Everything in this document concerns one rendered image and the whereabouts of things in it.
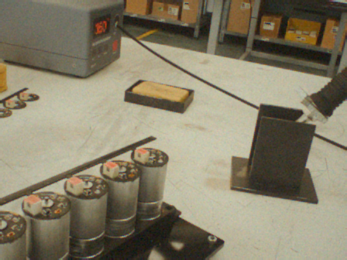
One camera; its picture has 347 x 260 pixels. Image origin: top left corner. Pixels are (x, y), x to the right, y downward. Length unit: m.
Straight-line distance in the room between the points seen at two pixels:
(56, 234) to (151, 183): 0.08
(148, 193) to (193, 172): 0.12
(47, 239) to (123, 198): 0.06
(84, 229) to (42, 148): 0.19
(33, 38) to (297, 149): 0.39
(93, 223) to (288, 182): 0.20
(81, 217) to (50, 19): 0.40
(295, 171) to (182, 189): 0.10
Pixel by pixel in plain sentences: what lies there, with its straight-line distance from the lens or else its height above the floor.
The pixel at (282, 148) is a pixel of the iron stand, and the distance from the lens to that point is 0.40.
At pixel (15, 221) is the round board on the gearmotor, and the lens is 0.24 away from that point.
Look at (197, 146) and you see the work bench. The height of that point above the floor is 0.75.
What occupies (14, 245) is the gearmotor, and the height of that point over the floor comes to 0.81.
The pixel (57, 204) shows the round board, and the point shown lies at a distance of 0.25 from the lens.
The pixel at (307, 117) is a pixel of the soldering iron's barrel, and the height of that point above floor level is 0.82.
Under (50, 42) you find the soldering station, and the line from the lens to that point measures 0.64.
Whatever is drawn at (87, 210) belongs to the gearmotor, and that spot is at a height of 0.80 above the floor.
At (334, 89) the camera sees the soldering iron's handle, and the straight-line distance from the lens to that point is 0.40.
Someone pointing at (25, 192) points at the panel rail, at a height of 0.81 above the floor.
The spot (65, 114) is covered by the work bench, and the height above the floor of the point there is 0.75.
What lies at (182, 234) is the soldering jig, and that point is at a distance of 0.32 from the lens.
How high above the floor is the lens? 0.95
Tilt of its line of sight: 24 degrees down
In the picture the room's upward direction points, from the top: 7 degrees clockwise
